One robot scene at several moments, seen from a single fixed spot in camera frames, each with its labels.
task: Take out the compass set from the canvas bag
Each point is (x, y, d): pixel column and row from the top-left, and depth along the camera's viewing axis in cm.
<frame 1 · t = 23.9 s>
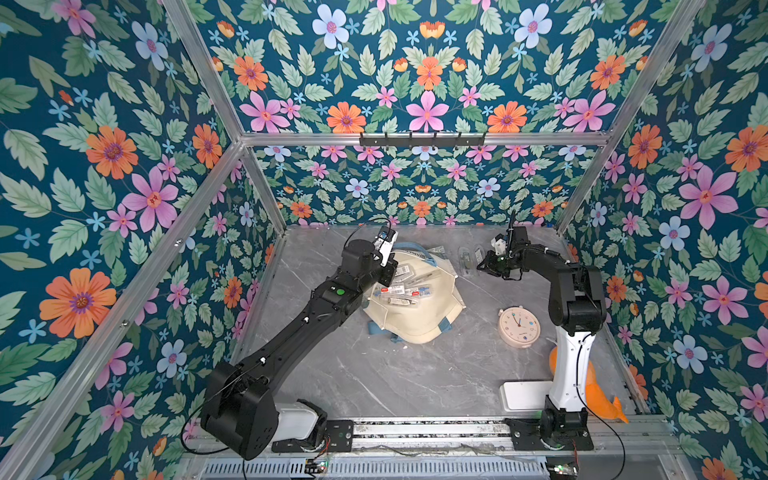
left hand: (395, 251, 79), fingers closed
right hand: (489, 263, 106), fingers closed
cream floral canvas tote bag: (421, 302, 99), point 2 cm above the table
pink round alarm clock: (518, 326, 92), point 3 cm above the table
clear green compass set case: (465, 260, 110), point 2 cm above the table
clear plastic stationery packet: (406, 287, 100), point 5 cm above the table

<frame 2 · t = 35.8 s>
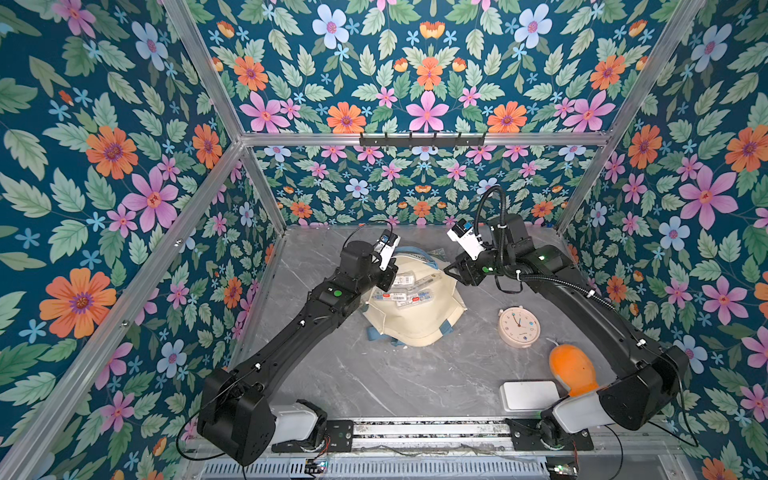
left hand: (396, 256, 78), fingers closed
right hand: (462, 255, 76), fingers open
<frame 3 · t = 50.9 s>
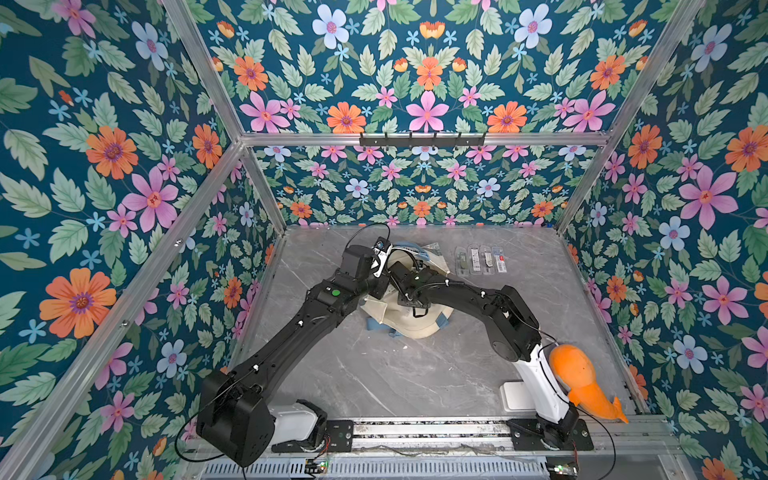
left hand: (388, 269, 80), fingers closed
right hand: (415, 292, 99), fingers open
clear compass set case: (500, 260, 110), point 2 cm above the table
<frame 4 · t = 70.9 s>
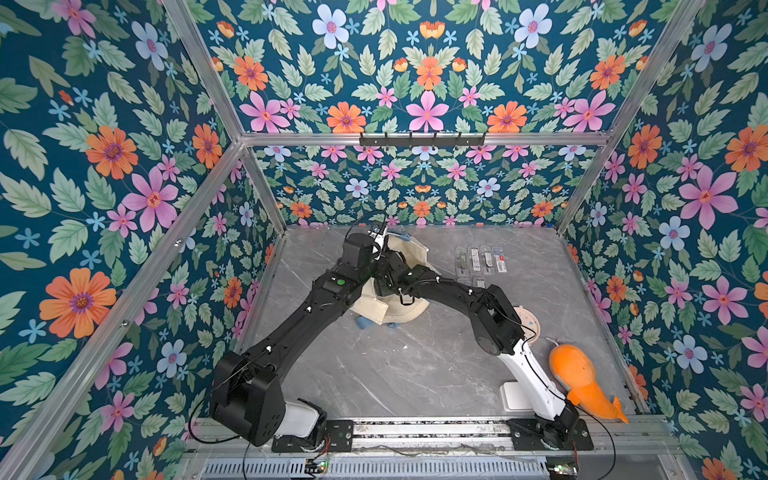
left hand: (387, 249, 82), fingers closed
right hand: (391, 276, 102), fingers open
cream floral canvas tote bag: (381, 309, 85), point 12 cm above the table
